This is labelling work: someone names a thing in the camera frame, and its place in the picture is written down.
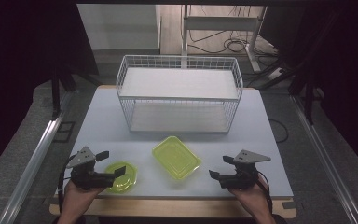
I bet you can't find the white metal desk frame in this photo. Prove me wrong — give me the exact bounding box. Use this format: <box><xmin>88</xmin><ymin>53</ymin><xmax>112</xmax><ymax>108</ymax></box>
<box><xmin>181</xmin><ymin>4</ymin><xmax>269</xmax><ymax>75</ymax></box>

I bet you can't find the rectangular green plastic container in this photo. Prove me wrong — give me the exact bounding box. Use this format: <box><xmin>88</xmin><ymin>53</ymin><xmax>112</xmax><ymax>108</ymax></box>
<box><xmin>151</xmin><ymin>135</ymin><xmax>203</xmax><ymax>181</ymax></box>

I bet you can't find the aluminium rail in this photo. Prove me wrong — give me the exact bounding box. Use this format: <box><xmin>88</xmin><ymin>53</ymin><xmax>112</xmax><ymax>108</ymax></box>
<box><xmin>290</xmin><ymin>94</ymin><xmax>358</xmax><ymax>224</ymax></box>
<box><xmin>0</xmin><ymin>90</ymin><xmax>76</xmax><ymax>224</ymax></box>

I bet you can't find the hand-held gripper cable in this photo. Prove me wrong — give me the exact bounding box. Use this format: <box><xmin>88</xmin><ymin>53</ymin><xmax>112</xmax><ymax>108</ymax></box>
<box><xmin>255</xmin><ymin>170</ymin><xmax>274</xmax><ymax>215</ymax></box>
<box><xmin>57</xmin><ymin>154</ymin><xmax>76</xmax><ymax>213</ymax></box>

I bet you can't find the wooden table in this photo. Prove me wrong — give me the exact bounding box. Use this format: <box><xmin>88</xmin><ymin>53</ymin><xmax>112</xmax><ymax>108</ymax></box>
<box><xmin>48</xmin><ymin>84</ymin><xmax>298</xmax><ymax>218</ymax></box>

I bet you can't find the person's left hand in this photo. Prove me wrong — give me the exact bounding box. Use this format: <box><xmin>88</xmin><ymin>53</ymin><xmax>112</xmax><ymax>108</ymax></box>
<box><xmin>62</xmin><ymin>180</ymin><xmax>105</xmax><ymax>207</ymax></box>

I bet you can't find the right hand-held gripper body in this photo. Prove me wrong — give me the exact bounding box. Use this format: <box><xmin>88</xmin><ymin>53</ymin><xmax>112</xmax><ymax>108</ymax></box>
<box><xmin>219</xmin><ymin>149</ymin><xmax>272</xmax><ymax>190</ymax></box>

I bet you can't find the round green plastic container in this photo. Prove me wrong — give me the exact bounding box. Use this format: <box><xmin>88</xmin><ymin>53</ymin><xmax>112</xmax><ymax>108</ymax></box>
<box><xmin>103</xmin><ymin>161</ymin><xmax>139</xmax><ymax>194</ymax></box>

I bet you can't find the right hand-held gripper cable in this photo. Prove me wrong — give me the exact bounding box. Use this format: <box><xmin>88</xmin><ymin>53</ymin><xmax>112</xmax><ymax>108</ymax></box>
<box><xmin>255</xmin><ymin>170</ymin><xmax>274</xmax><ymax>215</ymax></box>

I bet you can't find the tangle of black floor cables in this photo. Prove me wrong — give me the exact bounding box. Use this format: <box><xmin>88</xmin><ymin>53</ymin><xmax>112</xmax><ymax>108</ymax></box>
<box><xmin>187</xmin><ymin>5</ymin><xmax>282</xmax><ymax>56</ymax></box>

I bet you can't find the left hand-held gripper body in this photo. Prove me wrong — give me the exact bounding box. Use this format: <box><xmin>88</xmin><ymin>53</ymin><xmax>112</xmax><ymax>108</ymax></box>
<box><xmin>65</xmin><ymin>146</ymin><xmax>117</xmax><ymax>191</ymax></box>

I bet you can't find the white wire shelf rack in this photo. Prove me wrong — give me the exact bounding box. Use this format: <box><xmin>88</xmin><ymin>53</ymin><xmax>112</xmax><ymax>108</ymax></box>
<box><xmin>116</xmin><ymin>54</ymin><xmax>244</xmax><ymax>134</ymax></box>

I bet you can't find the black metal stand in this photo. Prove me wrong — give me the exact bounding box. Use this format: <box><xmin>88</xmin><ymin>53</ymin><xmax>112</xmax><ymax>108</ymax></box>
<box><xmin>288</xmin><ymin>60</ymin><xmax>324</xmax><ymax>126</ymax></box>
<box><xmin>50</xmin><ymin>64</ymin><xmax>77</xmax><ymax>121</ymax></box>

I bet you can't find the left hand-held gripper cable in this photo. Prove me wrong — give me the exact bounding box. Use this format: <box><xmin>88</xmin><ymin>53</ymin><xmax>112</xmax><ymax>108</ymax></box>
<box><xmin>57</xmin><ymin>154</ymin><xmax>76</xmax><ymax>213</ymax></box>

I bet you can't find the pale grey table mat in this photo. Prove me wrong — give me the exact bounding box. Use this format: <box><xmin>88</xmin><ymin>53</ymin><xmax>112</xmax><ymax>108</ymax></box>
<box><xmin>55</xmin><ymin>87</ymin><xmax>295</xmax><ymax>199</ymax></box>

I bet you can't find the black looped floor cable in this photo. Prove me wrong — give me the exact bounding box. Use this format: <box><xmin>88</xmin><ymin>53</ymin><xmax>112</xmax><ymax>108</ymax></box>
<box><xmin>268</xmin><ymin>118</ymin><xmax>290</xmax><ymax>145</ymax></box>

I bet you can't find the white power strip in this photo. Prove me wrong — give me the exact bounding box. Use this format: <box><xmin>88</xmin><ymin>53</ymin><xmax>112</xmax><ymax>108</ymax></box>
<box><xmin>267</xmin><ymin>66</ymin><xmax>284</xmax><ymax>81</ymax></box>

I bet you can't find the person's right hand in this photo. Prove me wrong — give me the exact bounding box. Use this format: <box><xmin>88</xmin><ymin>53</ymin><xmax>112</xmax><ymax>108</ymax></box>
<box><xmin>229</xmin><ymin>177</ymin><xmax>272</xmax><ymax>213</ymax></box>

